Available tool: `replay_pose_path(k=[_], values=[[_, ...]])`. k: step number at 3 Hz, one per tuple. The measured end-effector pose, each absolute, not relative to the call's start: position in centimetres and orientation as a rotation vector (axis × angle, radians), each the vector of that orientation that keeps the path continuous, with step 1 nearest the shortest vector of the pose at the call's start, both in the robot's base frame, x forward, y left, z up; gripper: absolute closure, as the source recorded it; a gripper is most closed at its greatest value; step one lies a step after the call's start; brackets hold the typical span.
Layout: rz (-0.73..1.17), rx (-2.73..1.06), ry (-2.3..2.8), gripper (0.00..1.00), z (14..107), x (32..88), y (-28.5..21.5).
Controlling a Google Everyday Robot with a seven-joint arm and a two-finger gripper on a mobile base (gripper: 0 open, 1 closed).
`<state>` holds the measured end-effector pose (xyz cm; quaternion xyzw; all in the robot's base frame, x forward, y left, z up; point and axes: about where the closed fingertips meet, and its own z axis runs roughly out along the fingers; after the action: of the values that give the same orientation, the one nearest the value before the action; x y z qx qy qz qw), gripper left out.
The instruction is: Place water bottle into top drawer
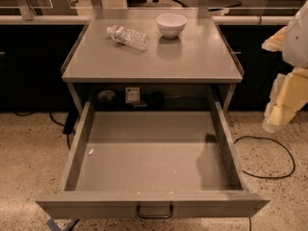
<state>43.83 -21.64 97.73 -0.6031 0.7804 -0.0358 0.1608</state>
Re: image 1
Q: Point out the white wall outlet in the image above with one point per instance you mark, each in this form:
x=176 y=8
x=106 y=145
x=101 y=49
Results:
x=132 y=95

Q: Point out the grey metal cabinet table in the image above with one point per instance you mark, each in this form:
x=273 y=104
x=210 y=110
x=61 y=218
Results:
x=198 y=56

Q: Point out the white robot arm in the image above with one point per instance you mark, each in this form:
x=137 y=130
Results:
x=295 y=48

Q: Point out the white ceramic bowl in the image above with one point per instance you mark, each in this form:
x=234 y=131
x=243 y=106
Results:
x=171 y=25

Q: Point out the black drawer handle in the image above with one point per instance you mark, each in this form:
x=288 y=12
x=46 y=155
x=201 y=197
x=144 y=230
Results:
x=154 y=213

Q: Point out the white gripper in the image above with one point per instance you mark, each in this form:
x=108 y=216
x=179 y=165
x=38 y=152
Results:
x=296 y=44

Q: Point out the round grey wall socket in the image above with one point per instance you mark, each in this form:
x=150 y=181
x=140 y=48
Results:
x=106 y=96

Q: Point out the clear plastic water bottle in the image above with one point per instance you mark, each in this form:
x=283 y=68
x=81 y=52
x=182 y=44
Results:
x=129 y=37

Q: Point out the open grey top drawer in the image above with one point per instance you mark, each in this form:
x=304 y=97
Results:
x=152 y=159

